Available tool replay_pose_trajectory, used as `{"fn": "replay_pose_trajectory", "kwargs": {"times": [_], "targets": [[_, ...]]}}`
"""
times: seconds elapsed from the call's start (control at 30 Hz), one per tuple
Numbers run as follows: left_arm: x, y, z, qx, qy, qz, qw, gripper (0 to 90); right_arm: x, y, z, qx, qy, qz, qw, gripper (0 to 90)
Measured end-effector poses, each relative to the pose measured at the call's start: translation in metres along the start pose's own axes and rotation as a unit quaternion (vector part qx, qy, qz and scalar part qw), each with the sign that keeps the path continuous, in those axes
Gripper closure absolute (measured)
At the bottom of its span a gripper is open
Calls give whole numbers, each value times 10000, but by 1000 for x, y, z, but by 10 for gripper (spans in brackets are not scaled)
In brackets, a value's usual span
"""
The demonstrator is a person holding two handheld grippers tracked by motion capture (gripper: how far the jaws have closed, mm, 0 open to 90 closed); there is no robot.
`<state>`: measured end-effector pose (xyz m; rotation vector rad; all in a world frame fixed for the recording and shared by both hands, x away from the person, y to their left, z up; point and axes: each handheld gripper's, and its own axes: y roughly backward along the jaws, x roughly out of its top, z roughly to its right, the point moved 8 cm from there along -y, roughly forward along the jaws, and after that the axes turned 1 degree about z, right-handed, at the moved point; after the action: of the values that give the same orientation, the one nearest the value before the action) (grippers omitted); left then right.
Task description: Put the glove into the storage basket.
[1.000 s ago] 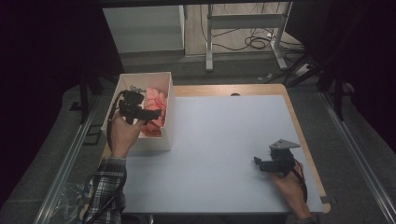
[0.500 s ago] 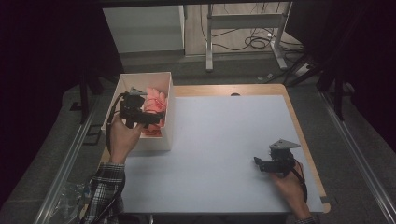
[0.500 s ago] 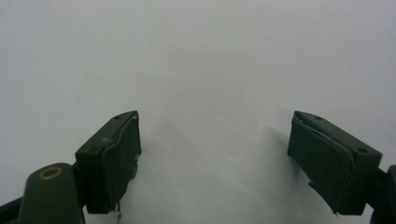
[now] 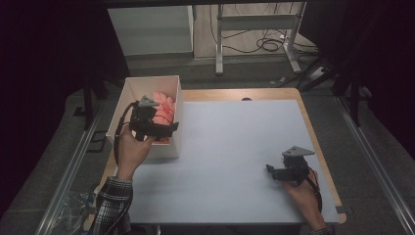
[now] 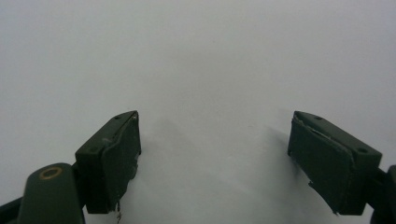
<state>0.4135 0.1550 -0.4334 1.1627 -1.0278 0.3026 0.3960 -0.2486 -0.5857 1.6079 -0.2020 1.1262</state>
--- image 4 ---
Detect metal floor rail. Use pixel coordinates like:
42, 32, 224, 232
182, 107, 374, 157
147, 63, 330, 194
335, 95, 415, 235
34, 99, 106, 235

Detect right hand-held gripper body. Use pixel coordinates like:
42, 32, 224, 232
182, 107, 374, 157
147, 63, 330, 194
277, 146, 316, 187

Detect white cardboard box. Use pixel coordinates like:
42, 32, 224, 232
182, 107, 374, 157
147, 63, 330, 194
106, 75, 184, 161

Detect light blue table mat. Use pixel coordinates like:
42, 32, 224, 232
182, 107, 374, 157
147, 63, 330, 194
127, 99, 341, 225

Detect black stand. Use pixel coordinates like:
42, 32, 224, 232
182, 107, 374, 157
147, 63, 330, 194
332, 58, 374, 127
72, 75, 110, 131

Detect person's left hand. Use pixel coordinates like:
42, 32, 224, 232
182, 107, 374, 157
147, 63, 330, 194
115, 125, 157, 180

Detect clear plastic bag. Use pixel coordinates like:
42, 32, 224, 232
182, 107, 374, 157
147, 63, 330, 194
58, 190, 99, 235

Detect white metal desk frame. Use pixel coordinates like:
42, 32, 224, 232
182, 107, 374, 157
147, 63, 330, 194
214, 2, 307, 76

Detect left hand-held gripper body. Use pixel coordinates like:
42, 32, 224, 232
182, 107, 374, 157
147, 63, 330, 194
129, 95, 161, 142

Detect black floor bracket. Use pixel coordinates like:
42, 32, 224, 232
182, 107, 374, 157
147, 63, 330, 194
85, 129, 109, 154

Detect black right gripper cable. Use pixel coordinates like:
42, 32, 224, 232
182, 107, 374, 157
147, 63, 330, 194
306, 165, 324, 213

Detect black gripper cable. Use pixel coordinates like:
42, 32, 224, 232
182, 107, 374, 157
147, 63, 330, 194
113, 100, 140, 165
306, 165, 324, 213

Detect white power strip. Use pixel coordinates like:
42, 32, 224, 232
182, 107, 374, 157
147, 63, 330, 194
307, 66, 326, 81

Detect person's right hand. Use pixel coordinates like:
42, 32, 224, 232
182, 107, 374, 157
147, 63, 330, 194
283, 169, 327, 232

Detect black cables on floor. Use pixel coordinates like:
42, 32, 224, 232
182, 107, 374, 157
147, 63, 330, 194
209, 4, 319, 57

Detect dark curtain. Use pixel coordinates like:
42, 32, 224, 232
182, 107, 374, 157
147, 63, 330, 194
299, 0, 415, 161
0, 0, 129, 218

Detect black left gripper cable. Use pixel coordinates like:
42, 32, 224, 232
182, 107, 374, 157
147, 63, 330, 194
113, 100, 140, 165

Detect pink and grey winter glove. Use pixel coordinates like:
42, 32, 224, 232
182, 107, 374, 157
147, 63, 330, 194
151, 91, 177, 145

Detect white cabinet panel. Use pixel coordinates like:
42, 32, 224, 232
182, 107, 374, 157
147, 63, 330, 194
107, 4, 195, 57

